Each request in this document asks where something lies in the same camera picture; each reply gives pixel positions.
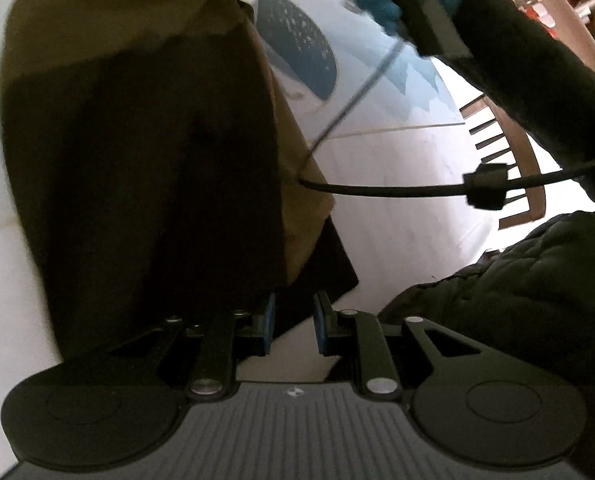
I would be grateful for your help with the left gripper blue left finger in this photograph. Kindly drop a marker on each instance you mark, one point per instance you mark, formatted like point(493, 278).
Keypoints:
point(268, 323)

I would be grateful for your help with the brown two-tone sweater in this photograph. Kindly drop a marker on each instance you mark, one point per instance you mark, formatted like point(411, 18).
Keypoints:
point(152, 156)

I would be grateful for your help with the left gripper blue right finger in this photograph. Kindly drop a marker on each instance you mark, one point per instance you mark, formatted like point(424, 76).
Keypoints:
point(323, 322)

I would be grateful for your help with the wooden chair with black seat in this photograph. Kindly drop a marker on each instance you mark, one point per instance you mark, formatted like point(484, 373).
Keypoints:
point(500, 140)

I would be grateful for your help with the black jacket sleeve forearm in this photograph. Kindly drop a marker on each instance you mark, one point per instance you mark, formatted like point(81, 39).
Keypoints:
point(537, 80)

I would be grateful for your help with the patterned white blue table mat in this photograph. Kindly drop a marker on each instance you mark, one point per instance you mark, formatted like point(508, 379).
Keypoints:
point(323, 51)

